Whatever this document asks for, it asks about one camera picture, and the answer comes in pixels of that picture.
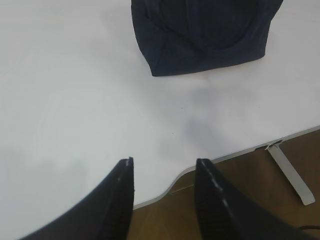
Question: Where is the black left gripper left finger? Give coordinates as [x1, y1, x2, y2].
[24, 157, 134, 240]

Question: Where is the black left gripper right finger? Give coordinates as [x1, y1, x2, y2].
[194, 158, 319, 240]

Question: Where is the navy blue lunch bag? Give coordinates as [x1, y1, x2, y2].
[131, 0, 282, 77]

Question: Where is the white table leg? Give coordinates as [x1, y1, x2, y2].
[265, 141, 316, 206]

